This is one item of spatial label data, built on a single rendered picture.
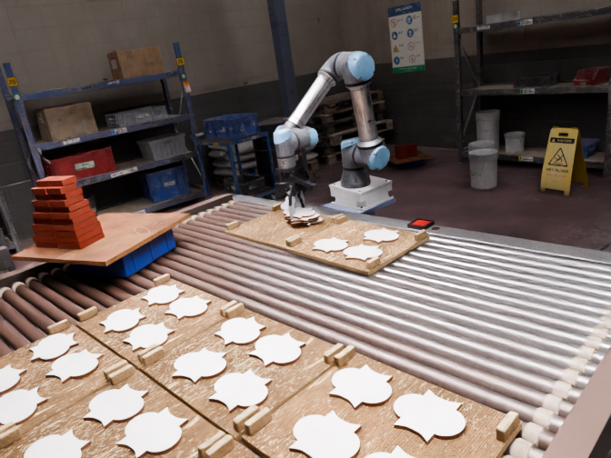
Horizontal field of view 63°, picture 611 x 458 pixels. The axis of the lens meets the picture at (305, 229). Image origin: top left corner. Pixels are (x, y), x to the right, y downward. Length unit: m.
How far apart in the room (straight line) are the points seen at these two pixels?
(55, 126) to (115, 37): 1.47
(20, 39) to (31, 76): 0.39
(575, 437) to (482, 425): 0.15
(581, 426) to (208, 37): 6.75
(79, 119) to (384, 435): 5.38
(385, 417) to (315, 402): 0.15
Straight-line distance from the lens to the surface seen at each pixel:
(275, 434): 1.07
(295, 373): 1.21
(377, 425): 1.05
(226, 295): 1.68
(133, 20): 6.91
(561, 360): 1.28
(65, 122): 5.98
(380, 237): 1.87
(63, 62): 6.61
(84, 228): 2.10
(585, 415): 1.09
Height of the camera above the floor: 1.64
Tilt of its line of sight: 20 degrees down
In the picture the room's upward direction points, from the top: 9 degrees counter-clockwise
